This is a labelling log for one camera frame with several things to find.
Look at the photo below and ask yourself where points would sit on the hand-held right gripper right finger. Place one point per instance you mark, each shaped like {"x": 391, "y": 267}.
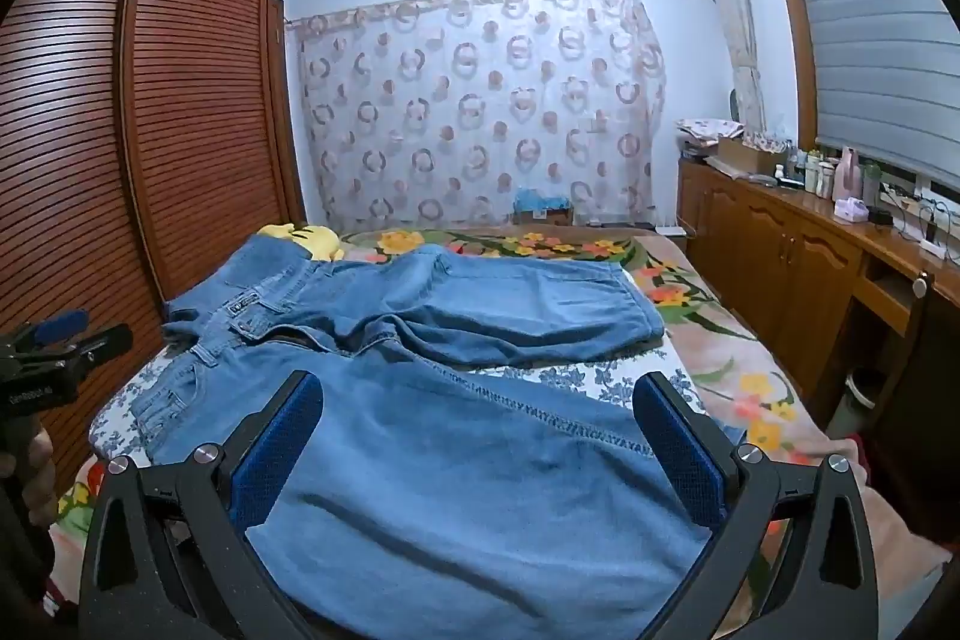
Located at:
{"x": 682, "y": 452}

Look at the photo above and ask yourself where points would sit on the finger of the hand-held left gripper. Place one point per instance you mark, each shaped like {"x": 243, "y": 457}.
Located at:
{"x": 64, "y": 323}
{"x": 101, "y": 342}

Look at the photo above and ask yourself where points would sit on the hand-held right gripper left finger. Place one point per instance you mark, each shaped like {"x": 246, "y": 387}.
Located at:
{"x": 274, "y": 452}

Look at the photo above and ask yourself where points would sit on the blue denim pants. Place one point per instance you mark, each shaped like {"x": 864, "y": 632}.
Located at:
{"x": 450, "y": 497}

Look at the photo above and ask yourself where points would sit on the person's left hand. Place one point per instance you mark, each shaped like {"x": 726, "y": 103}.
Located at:
{"x": 39, "y": 471}

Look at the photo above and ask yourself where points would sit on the orange flowered blanket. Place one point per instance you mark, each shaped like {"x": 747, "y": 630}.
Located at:
{"x": 705, "y": 317}

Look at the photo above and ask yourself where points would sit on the white waste bin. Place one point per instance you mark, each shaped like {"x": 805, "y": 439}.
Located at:
{"x": 866, "y": 392}

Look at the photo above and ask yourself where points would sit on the yellow plush toy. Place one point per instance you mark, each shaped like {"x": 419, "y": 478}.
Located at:
{"x": 315, "y": 239}

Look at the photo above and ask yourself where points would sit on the wooden cabinet counter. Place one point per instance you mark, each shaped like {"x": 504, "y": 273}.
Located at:
{"x": 780, "y": 257}

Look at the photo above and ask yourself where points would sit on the brown slatted wooden wardrobe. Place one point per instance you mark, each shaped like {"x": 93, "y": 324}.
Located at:
{"x": 187, "y": 123}

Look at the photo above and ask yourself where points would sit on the dark wooden chair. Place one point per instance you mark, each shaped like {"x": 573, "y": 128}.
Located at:
{"x": 915, "y": 400}

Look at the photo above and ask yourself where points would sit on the cardboard box with blue contents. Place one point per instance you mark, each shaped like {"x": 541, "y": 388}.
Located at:
{"x": 541, "y": 206}

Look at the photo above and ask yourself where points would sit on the small pink box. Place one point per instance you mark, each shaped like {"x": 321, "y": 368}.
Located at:
{"x": 851, "y": 210}

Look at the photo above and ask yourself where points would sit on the open cardboard box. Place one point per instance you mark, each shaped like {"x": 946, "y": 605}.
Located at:
{"x": 750, "y": 154}

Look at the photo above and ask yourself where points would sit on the row of toiletry bottles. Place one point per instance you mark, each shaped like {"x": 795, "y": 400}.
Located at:
{"x": 814, "y": 171}

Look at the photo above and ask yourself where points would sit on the pink bottle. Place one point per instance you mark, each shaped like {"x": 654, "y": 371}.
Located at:
{"x": 850, "y": 175}

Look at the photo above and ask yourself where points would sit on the folded floral cloth stack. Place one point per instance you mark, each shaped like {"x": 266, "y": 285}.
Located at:
{"x": 705, "y": 129}

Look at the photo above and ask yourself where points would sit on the green bottle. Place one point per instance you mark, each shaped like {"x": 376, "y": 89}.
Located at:
{"x": 871, "y": 183}

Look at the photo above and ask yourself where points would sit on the circle patterned sheer curtain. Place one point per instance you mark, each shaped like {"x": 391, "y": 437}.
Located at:
{"x": 480, "y": 108}

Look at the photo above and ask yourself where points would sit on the beige floral window curtain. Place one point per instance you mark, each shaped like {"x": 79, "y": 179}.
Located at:
{"x": 739, "y": 25}

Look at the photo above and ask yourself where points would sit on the grey window blind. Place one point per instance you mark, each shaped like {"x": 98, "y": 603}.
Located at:
{"x": 877, "y": 25}

